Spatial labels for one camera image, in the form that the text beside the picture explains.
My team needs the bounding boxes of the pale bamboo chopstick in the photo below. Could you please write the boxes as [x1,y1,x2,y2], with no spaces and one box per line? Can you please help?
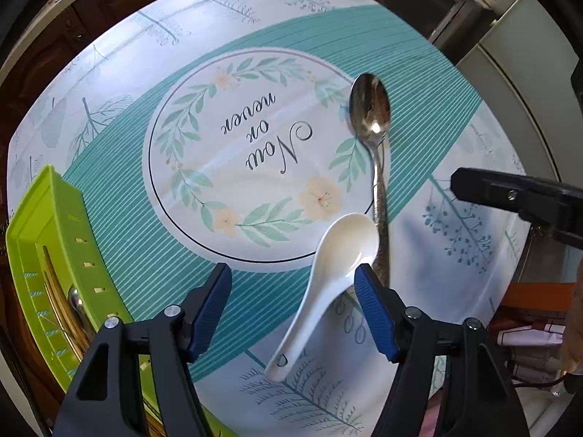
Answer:
[42,245,87,356]

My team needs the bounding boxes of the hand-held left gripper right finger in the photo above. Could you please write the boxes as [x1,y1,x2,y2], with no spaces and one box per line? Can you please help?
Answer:
[353,264,531,437]

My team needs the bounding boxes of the large steel spoon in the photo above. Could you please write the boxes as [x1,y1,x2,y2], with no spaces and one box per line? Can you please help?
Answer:
[348,73,392,290]

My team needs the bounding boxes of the small steel spoon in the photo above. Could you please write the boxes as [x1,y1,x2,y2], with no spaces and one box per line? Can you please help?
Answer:
[67,284,94,342]

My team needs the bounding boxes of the grey refrigerator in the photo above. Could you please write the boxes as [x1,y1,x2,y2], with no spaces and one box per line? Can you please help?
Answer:
[455,0,575,178]

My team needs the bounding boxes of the white ceramic spoon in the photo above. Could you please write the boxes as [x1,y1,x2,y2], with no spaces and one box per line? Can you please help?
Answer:
[264,212,381,382]

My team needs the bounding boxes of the white patterned cloth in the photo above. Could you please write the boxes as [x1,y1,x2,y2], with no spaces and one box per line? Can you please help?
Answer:
[496,321,568,374]

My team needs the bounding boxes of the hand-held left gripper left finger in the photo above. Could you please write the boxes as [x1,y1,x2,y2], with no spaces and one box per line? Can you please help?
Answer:
[52,263,234,437]

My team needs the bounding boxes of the dark wooden kitchen cabinets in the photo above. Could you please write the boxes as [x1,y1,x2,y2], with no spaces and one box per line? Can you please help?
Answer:
[0,0,219,114]

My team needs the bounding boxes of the green plastic utensil tray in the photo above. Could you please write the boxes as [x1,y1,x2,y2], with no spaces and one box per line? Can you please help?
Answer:
[4,164,224,437]

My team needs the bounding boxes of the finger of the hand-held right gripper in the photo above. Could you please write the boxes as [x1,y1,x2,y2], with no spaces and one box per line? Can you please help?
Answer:
[450,168,583,249]

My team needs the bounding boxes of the black cable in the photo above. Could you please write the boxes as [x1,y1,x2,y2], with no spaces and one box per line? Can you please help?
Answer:
[505,359,583,390]

